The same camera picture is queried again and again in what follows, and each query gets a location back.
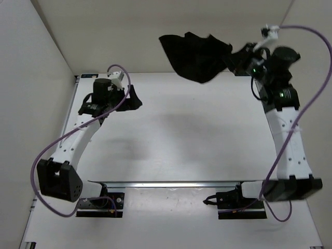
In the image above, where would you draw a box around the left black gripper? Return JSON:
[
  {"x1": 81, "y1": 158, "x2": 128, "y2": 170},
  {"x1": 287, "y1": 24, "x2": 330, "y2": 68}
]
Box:
[{"x1": 108, "y1": 82, "x2": 143, "y2": 109}]

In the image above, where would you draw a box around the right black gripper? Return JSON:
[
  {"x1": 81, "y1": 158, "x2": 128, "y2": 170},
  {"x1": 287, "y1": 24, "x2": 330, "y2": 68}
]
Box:
[{"x1": 219, "y1": 45, "x2": 269, "y2": 85}]

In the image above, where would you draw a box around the black skirt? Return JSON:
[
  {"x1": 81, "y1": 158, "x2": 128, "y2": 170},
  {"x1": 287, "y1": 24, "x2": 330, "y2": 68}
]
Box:
[{"x1": 159, "y1": 32, "x2": 233, "y2": 84}]

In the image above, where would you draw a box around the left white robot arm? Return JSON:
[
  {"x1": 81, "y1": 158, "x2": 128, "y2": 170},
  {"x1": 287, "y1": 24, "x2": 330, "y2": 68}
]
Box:
[{"x1": 37, "y1": 78, "x2": 142, "y2": 206}]

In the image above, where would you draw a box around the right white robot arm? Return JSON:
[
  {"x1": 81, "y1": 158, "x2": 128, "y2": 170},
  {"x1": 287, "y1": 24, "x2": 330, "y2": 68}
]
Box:
[{"x1": 231, "y1": 43, "x2": 323, "y2": 208}]

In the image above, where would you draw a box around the right blue corner label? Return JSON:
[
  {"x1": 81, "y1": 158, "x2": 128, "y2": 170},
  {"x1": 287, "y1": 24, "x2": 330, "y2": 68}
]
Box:
[{"x1": 235, "y1": 72, "x2": 250, "y2": 77}]

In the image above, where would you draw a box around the blue corner label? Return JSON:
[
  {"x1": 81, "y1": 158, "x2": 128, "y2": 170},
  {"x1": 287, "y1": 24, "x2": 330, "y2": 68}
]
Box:
[
  {"x1": 81, "y1": 74, "x2": 99, "y2": 78},
  {"x1": 235, "y1": 72, "x2": 250, "y2": 77}
]

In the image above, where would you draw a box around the left blue corner label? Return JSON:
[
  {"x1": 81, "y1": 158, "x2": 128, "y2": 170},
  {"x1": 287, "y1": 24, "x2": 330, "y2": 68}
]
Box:
[{"x1": 81, "y1": 74, "x2": 99, "y2": 78}]

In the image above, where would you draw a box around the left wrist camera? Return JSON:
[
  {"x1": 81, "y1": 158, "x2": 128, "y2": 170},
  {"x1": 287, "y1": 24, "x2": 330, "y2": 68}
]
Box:
[{"x1": 107, "y1": 71, "x2": 124, "y2": 89}]

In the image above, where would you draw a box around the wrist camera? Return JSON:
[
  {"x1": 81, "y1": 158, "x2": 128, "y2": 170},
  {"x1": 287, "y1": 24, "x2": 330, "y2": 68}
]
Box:
[
  {"x1": 253, "y1": 24, "x2": 280, "y2": 51},
  {"x1": 107, "y1": 71, "x2": 124, "y2": 89}
]

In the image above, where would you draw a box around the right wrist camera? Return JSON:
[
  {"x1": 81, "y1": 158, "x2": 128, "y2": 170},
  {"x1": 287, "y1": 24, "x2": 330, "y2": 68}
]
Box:
[{"x1": 253, "y1": 24, "x2": 280, "y2": 51}]

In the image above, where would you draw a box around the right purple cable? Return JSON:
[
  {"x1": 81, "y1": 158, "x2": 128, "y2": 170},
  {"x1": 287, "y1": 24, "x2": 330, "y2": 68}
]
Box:
[{"x1": 217, "y1": 24, "x2": 332, "y2": 222}]

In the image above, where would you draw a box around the purple cable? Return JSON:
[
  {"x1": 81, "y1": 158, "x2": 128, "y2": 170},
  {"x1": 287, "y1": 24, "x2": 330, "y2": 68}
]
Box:
[
  {"x1": 30, "y1": 64, "x2": 130, "y2": 217},
  {"x1": 217, "y1": 24, "x2": 332, "y2": 222}
]

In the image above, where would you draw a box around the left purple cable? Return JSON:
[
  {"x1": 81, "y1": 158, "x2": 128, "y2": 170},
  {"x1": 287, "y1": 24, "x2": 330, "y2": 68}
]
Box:
[{"x1": 30, "y1": 64, "x2": 130, "y2": 217}]

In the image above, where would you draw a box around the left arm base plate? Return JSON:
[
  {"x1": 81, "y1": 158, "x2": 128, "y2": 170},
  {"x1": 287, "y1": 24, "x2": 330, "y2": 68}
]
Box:
[{"x1": 76, "y1": 183, "x2": 125, "y2": 218}]

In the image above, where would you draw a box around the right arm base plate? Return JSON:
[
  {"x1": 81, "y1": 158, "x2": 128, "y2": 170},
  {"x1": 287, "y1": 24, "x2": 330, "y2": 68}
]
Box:
[{"x1": 203, "y1": 186, "x2": 267, "y2": 220}]

